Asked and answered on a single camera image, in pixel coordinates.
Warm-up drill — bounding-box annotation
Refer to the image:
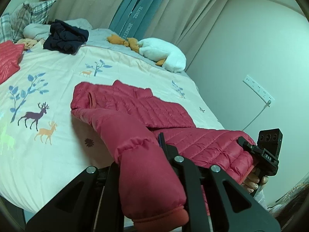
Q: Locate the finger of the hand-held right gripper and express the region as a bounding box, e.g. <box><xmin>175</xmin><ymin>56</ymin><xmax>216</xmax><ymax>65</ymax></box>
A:
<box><xmin>238</xmin><ymin>136</ymin><xmax>257</xmax><ymax>160</ymax></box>

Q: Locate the small plaid pillow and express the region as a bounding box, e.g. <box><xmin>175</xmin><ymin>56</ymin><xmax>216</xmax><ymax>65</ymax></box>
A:
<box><xmin>0</xmin><ymin>13</ymin><xmax>12</xmax><ymax>43</ymax></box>

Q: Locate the navy blue garment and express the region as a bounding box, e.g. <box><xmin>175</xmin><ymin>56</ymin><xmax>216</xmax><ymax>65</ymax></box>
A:
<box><xmin>43</xmin><ymin>19</ymin><xmax>90</xmax><ymax>55</ymax></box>

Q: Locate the person's right hand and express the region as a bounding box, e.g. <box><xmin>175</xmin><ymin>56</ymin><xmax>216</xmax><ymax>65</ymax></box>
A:
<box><xmin>243</xmin><ymin>171</ymin><xmax>269</xmax><ymax>191</ymax></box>

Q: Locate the beige curtain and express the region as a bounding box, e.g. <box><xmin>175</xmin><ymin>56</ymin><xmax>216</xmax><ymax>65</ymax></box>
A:
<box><xmin>48</xmin><ymin>0</ymin><xmax>240</xmax><ymax>55</ymax></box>

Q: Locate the white power strip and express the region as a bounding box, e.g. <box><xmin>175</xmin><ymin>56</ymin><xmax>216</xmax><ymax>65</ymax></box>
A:
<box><xmin>243</xmin><ymin>75</ymin><xmax>275</xmax><ymax>105</ymax></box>

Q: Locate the white goose plush toy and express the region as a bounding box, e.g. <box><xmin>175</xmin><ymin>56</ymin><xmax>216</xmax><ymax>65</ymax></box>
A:
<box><xmin>107</xmin><ymin>34</ymin><xmax>187</xmax><ymax>73</ymax></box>

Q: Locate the large plaid pillow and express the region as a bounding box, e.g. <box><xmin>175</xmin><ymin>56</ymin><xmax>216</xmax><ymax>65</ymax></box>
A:
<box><xmin>11</xmin><ymin>0</ymin><xmax>57</xmax><ymax>41</ymax></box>

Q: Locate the small red down jacket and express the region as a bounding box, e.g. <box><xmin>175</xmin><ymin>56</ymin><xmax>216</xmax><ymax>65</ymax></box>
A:
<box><xmin>0</xmin><ymin>41</ymin><xmax>25</xmax><ymax>85</ymax></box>

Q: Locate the peach printed cloth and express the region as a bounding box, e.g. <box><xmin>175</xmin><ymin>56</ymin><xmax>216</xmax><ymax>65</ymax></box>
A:
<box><xmin>16</xmin><ymin>38</ymin><xmax>45</xmax><ymax>52</ymax></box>

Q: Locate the grey garment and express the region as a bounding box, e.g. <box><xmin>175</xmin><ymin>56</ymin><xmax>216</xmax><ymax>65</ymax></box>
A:
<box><xmin>23</xmin><ymin>23</ymin><xmax>52</xmax><ymax>40</ymax></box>

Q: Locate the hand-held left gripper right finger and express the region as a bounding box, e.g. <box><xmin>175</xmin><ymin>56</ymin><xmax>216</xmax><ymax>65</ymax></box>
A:
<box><xmin>158</xmin><ymin>132</ymin><xmax>281</xmax><ymax>232</ymax></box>

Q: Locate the pink deer printed quilt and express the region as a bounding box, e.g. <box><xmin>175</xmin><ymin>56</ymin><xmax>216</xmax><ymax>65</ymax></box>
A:
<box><xmin>0</xmin><ymin>26</ymin><xmax>225</xmax><ymax>213</ymax></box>

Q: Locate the large red down jacket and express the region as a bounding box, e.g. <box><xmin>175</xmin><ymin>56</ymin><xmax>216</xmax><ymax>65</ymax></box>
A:
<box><xmin>70</xmin><ymin>80</ymin><xmax>260</xmax><ymax>226</ymax></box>

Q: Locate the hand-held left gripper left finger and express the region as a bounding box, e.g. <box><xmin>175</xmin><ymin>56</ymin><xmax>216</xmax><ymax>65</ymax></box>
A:
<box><xmin>25</xmin><ymin>163</ymin><xmax>125</xmax><ymax>232</ymax></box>

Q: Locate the white cable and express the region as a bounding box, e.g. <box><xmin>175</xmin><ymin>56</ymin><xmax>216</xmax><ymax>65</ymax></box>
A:
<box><xmin>242</xmin><ymin>101</ymin><xmax>271</xmax><ymax>131</ymax></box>

